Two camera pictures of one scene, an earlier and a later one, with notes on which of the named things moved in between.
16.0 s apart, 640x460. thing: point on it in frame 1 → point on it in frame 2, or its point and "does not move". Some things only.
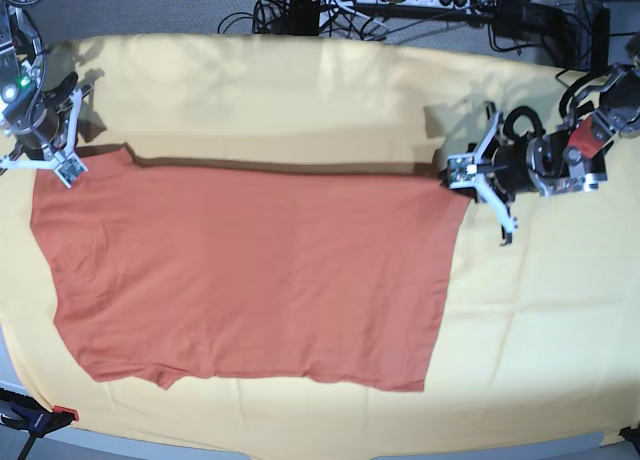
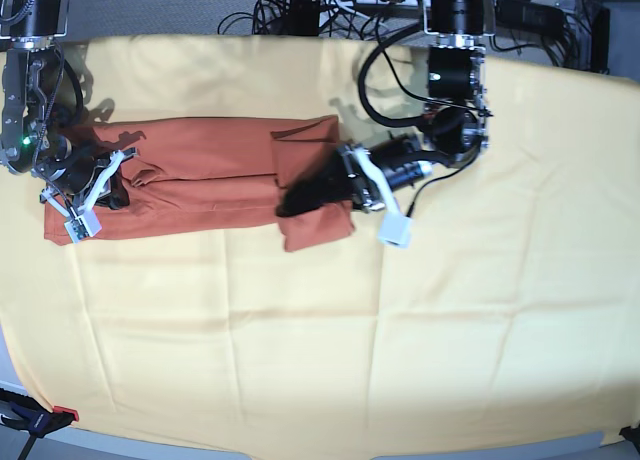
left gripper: x=41 y=133 → x=75 y=165
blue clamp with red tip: x=26 y=413 does not move
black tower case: x=600 y=40 does not move
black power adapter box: x=519 y=15 does not move
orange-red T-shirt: x=319 y=274 → x=208 y=174
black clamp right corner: x=632 y=435 does not move
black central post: x=303 y=9 does not move
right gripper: x=512 y=172 → x=400 y=160
